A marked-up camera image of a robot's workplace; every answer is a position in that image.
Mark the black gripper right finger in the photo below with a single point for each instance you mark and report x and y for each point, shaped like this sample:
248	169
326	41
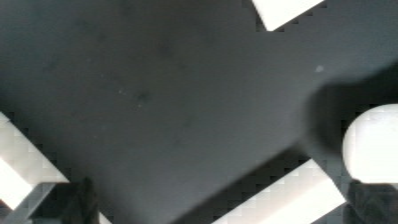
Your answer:
373	203

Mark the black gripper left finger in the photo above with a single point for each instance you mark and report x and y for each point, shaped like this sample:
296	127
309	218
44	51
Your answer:
62	203

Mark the white lamp bulb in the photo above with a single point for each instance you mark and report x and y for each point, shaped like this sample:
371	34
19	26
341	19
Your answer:
371	145

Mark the white marker sheet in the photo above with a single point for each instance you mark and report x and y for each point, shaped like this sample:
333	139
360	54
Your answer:
280	11

